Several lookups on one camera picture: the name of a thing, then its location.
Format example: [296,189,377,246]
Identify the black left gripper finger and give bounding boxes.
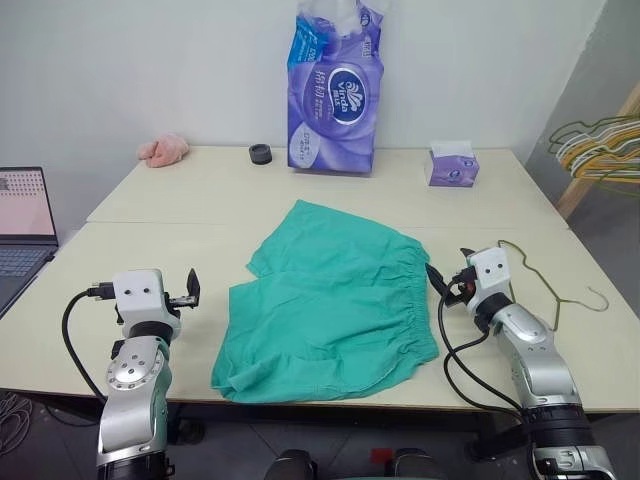
[185,267,203,308]

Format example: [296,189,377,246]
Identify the dark rounded shape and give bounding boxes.
[263,448,320,480]

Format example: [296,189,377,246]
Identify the bundle of hangers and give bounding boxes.
[546,115,640,184]

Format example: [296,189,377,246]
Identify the olive green wire hanger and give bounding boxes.
[496,240,609,332]

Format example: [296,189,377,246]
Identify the grey floor cable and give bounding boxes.
[0,391,35,452]

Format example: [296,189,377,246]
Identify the pink cloth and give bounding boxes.
[137,133,192,169]

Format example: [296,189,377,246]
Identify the black table caster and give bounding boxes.
[176,418,207,447]

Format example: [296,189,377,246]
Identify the green shorts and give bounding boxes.
[209,199,442,404]

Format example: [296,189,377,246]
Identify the bunch of hangers on rack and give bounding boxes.
[556,124,640,167]

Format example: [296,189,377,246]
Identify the small purple tissue box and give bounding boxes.
[423,140,478,189]

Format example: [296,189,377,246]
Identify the grey laptop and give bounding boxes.
[0,166,61,319]

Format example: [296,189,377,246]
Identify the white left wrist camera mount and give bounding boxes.
[111,268,183,332]

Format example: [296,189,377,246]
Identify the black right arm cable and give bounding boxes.
[438,278,532,417]

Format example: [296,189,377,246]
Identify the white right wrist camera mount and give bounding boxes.
[468,247,515,307]

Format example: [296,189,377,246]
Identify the black tape roll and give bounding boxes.
[247,143,274,167]

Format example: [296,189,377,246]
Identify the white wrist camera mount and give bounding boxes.
[468,247,515,307]
[111,268,183,332]

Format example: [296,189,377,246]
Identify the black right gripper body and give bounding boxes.
[443,266,481,308]

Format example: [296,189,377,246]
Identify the wooden clothes rack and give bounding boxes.
[555,82,640,222]

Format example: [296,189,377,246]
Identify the purple tissue pack bag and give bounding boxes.
[285,0,387,178]

